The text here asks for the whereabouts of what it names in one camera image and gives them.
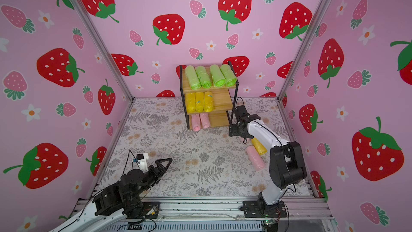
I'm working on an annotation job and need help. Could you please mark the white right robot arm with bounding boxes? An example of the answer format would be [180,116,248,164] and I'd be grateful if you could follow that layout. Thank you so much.
[230,105,307,208]

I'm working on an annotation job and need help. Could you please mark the yellow roll with teal label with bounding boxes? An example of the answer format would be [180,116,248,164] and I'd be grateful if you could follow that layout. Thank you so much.
[204,91,214,112]

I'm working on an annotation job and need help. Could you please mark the light green roll with label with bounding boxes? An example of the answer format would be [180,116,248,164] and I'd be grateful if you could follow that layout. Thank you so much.
[195,66,212,89]

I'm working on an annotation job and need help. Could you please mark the pink roll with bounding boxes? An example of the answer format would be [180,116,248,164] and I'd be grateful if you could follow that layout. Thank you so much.
[191,114,202,132]
[200,113,211,129]
[246,146,266,171]

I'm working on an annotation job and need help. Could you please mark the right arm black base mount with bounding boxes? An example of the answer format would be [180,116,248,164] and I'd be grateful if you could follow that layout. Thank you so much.
[239,198,288,219]

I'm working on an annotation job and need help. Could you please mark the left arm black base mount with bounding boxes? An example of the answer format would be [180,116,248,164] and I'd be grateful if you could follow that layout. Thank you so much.
[123,199,161,225]

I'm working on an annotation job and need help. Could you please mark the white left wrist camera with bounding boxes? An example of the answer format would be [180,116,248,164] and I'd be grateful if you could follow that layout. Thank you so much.
[134,153,149,172]

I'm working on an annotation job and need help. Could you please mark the aluminium front rail frame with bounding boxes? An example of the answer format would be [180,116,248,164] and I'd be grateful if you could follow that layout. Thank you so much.
[80,196,339,232]

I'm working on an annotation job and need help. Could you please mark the wooden three-tier black-frame shelf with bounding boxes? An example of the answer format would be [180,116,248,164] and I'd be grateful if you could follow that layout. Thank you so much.
[177,61,239,131]

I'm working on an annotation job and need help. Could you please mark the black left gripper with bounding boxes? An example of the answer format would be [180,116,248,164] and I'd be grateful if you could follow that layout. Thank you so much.
[128,158,172,202]

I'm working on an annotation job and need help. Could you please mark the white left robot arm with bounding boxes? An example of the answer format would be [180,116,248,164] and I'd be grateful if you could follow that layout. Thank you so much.
[52,158,173,232]

